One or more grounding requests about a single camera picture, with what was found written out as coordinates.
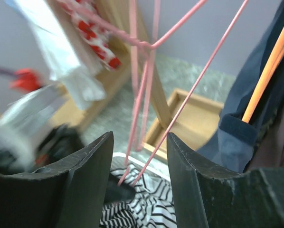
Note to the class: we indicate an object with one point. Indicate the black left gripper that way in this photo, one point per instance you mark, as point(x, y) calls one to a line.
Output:
point(61, 142)

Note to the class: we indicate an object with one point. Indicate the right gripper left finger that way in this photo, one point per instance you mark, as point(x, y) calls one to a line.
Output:
point(66, 194)

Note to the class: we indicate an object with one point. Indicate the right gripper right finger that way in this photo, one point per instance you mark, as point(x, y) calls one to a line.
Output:
point(207, 195)

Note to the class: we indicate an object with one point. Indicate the white striped tank top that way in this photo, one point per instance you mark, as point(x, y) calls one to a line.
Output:
point(153, 205)

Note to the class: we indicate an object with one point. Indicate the navy blue tank top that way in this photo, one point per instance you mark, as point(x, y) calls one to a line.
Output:
point(233, 144)

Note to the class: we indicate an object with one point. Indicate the pink wire hanger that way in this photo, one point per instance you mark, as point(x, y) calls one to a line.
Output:
point(140, 89)
point(188, 57)

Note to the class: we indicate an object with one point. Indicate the orange plastic hanger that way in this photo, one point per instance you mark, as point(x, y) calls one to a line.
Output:
point(267, 73)

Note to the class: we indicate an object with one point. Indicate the black striped tank top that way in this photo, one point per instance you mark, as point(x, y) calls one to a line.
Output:
point(116, 212)

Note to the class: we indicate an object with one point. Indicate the mauve tank top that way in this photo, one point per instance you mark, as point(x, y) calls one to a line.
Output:
point(271, 150)

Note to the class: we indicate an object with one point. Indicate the white perforated plastic basket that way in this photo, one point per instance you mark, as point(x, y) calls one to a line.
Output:
point(155, 168)

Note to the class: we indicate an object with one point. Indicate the white dress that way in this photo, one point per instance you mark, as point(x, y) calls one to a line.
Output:
point(67, 57)

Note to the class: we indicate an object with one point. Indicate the wooden clothes rack centre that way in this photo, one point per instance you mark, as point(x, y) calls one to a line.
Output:
point(199, 118)

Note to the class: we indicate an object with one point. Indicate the wooden clothes rack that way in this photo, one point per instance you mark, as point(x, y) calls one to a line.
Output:
point(109, 79)
point(199, 118)

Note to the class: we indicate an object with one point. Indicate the red floral white garment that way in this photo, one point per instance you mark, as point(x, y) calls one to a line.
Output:
point(94, 35)

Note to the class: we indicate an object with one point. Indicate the wooden clothes rack left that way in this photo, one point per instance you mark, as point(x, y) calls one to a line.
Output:
point(109, 79)

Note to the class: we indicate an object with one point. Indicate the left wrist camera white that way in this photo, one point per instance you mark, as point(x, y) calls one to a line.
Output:
point(25, 124)

